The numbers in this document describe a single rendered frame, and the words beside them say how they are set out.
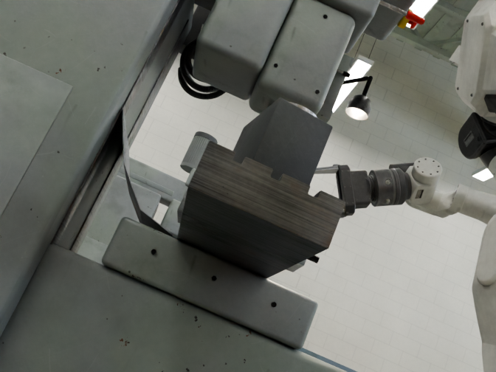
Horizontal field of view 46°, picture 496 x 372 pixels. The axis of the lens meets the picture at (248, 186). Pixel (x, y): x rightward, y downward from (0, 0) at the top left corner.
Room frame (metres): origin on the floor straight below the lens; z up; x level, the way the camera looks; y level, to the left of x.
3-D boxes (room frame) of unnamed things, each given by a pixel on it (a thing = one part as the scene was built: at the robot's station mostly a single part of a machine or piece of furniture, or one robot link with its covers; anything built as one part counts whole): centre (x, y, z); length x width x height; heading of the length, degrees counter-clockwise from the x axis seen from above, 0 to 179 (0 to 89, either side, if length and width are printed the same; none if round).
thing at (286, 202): (1.47, -0.01, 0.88); 1.24 x 0.23 x 0.08; 2
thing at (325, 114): (1.52, -0.12, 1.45); 0.04 x 0.04 x 0.21; 2
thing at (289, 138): (1.12, -0.02, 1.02); 0.22 x 0.12 x 0.20; 13
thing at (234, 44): (1.51, 0.19, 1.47); 0.24 x 0.19 x 0.26; 2
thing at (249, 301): (1.52, -0.01, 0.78); 0.50 x 0.35 x 0.12; 92
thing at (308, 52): (1.52, 0.00, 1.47); 0.21 x 0.19 x 0.32; 2
